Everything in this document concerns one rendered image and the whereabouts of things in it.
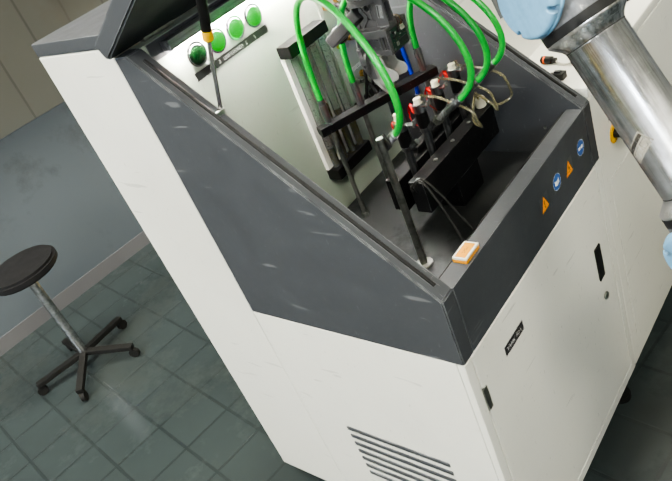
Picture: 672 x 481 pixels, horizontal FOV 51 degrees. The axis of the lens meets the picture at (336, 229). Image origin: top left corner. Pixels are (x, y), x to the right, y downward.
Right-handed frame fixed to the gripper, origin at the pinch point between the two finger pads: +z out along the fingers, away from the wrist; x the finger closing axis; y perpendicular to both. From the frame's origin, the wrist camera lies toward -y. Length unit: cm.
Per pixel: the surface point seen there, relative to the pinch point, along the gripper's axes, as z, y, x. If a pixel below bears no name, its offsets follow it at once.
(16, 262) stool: 60, -198, -25
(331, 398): 65, -19, -35
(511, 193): 23.4, 24.0, -2.3
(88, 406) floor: 119, -171, -44
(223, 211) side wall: 8.7, -22.7, -34.8
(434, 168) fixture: 20.4, 4.9, 0.8
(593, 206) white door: 48, 26, 27
